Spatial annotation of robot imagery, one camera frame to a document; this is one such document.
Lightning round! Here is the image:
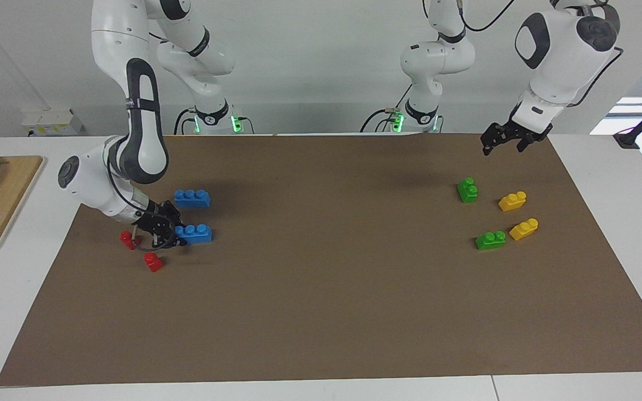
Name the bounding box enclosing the blue three-stud toy block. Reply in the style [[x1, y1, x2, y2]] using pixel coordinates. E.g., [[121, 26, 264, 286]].
[[174, 189, 211, 208], [175, 224, 213, 244]]

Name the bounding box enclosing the green two-stud toy block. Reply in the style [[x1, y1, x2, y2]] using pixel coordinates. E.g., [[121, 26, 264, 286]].
[[457, 178, 479, 203], [475, 231, 507, 251]]

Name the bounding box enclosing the yellow two-stud toy block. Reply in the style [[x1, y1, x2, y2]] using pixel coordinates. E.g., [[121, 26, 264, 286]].
[[498, 191, 527, 212], [509, 218, 539, 241]]

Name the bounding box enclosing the white power strip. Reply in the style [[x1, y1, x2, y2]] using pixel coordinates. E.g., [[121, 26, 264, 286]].
[[22, 109, 85, 137]]

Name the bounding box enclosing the brown paper table mat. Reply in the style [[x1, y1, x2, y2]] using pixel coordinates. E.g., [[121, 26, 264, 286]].
[[0, 133, 642, 387]]

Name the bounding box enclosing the black right arm wrist cable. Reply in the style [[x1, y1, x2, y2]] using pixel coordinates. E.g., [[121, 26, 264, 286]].
[[106, 160, 178, 252]]

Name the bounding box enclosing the black arm wrist cable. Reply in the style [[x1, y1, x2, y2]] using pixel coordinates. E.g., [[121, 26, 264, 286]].
[[106, 160, 178, 252], [569, 47, 624, 107]]

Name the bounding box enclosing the black right base cable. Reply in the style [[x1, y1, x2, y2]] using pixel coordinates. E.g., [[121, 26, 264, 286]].
[[174, 107, 197, 135]]

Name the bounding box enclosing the black base cable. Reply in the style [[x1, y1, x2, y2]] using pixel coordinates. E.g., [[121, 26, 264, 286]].
[[174, 107, 197, 135], [360, 84, 414, 133]]

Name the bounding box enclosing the black left arm wrist cable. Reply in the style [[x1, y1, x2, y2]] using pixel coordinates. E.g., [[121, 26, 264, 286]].
[[569, 47, 624, 107]]

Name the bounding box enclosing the black left arm shoulder cable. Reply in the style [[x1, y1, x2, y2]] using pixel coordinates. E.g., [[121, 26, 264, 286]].
[[460, 0, 517, 32]]

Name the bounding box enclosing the black left base cable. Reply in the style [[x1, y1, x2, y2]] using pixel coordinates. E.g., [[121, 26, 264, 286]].
[[360, 84, 414, 133]]

